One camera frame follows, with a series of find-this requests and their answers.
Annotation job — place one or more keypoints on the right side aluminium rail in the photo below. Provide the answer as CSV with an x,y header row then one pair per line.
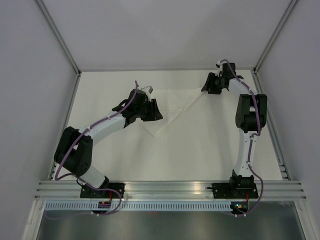
x,y
272,131

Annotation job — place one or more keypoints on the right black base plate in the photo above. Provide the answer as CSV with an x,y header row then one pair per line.
x,y
225,191

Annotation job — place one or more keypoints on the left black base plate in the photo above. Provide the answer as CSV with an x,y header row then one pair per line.
x,y
118,190

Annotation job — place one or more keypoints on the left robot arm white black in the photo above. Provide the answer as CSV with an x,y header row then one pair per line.
x,y
75,148

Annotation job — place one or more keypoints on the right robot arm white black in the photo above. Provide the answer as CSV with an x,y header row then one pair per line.
x,y
250,118

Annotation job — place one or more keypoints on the left aluminium frame post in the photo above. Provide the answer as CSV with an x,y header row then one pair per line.
x,y
57,35

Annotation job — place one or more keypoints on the aluminium frame post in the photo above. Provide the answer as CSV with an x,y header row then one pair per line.
x,y
57,35
276,33

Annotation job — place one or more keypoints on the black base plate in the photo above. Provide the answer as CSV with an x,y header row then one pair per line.
x,y
118,190
225,191

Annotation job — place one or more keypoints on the white cloth napkin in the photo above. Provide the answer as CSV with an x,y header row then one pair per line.
x,y
171,104

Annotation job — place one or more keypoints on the right aluminium frame post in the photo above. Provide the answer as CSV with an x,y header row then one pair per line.
x,y
276,33

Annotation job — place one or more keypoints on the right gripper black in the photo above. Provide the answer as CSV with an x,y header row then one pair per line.
x,y
211,78

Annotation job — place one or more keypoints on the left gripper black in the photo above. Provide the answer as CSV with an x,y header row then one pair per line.
x,y
155,114

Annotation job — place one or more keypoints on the aluminium front rail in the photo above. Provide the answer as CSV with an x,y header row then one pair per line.
x,y
272,190

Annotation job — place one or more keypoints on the white slotted cable duct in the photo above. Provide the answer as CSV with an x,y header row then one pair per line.
x,y
82,205

